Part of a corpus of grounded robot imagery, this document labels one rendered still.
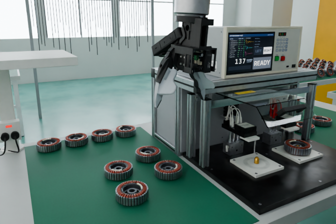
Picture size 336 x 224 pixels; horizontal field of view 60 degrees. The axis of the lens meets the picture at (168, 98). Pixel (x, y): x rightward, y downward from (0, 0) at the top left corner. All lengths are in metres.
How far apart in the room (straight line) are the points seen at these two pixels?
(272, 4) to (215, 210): 4.46
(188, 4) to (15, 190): 0.92
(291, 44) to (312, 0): 6.26
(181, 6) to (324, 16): 4.67
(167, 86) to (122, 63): 7.06
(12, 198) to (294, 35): 1.31
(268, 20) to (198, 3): 4.64
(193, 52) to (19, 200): 0.82
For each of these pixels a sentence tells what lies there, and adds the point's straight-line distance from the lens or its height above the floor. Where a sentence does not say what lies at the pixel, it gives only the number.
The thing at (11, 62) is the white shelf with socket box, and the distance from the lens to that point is 1.20.
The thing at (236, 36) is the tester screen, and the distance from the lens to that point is 1.21.
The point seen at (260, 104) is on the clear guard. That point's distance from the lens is 1.05.
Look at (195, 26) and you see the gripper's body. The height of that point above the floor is 1.33.
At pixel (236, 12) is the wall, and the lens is 9.42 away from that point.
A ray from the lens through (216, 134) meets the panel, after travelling 1.41.
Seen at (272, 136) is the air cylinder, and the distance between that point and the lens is 1.48.
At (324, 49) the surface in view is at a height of 0.93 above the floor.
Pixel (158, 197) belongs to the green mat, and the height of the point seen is 0.75.
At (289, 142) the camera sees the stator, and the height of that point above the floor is 0.82.
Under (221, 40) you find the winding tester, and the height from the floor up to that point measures 1.27.
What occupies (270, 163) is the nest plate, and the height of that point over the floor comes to 0.78.
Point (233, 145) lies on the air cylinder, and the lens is 1.32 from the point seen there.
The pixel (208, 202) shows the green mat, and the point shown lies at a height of 0.75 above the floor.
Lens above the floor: 1.34
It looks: 15 degrees down
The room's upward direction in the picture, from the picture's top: straight up
